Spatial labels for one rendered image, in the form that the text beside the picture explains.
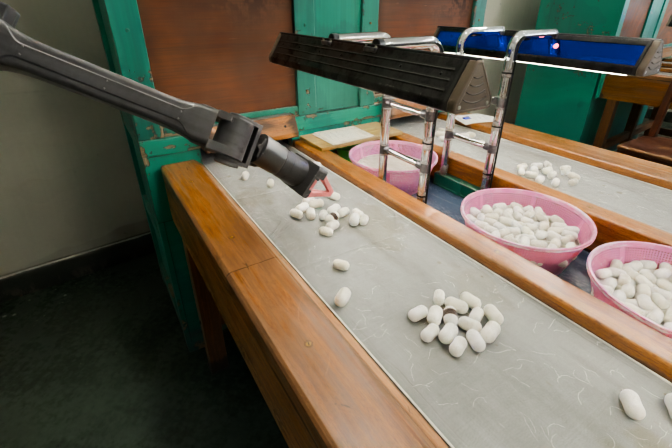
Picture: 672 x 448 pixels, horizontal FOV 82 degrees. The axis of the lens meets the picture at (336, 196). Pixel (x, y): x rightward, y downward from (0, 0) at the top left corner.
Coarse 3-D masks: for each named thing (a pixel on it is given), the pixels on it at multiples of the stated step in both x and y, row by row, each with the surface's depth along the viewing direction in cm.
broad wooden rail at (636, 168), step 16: (480, 128) 146; (512, 128) 141; (528, 144) 131; (544, 144) 126; (560, 144) 125; (576, 144) 125; (576, 160) 119; (592, 160) 115; (608, 160) 113; (624, 160) 113; (640, 160) 113; (640, 176) 105; (656, 176) 102
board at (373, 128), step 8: (360, 128) 137; (368, 128) 137; (376, 128) 137; (392, 128) 137; (304, 136) 129; (312, 136) 129; (376, 136) 129; (392, 136) 133; (312, 144) 123; (320, 144) 122; (328, 144) 122; (344, 144) 123; (352, 144) 125
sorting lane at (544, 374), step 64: (256, 192) 99; (320, 256) 74; (384, 256) 74; (448, 256) 74; (384, 320) 59; (512, 320) 59; (448, 384) 49; (512, 384) 49; (576, 384) 49; (640, 384) 49
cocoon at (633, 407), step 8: (624, 392) 46; (632, 392) 46; (624, 400) 46; (632, 400) 45; (640, 400) 45; (624, 408) 45; (632, 408) 44; (640, 408) 44; (632, 416) 44; (640, 416) 44
